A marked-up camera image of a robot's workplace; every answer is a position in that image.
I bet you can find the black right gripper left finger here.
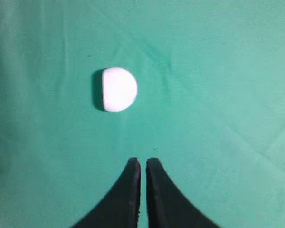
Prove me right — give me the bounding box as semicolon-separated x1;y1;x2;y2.
73;157;141;228

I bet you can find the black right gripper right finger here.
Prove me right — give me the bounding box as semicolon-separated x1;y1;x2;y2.
146;158;219;228

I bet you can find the green table cloth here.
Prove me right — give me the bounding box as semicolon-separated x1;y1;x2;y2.
0;0;285;228

